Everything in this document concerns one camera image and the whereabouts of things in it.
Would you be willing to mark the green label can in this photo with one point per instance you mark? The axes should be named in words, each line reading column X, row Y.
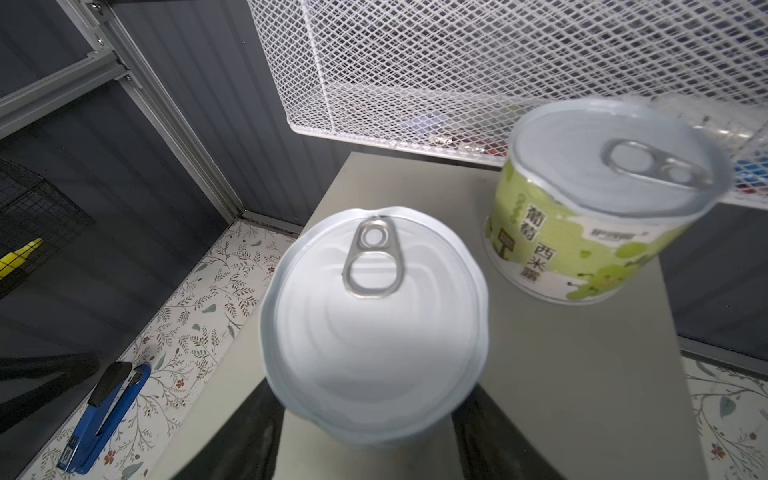
column 593, row 190

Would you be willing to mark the teal label can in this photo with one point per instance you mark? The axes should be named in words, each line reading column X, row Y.
column 375, row 326

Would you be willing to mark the white wire mesh basket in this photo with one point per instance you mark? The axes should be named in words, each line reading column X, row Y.
column 451, row 78

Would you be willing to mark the black wire wall basket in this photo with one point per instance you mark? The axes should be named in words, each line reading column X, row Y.
column 32, row 207

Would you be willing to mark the floral table mat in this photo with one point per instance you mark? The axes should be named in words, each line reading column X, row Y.
column 186, row 340

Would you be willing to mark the beige metal cabinet counter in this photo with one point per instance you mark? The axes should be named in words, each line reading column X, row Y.
column 598, row 390

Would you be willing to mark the blue stapler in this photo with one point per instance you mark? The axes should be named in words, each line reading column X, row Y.
column 110, row 400

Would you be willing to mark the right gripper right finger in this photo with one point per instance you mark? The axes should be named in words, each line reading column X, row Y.
column 490, row 446

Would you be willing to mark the yellow highlighter pen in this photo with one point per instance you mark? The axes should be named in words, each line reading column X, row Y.
column 14, row 260

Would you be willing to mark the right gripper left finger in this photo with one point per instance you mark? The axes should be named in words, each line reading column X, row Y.
column 247, row 445

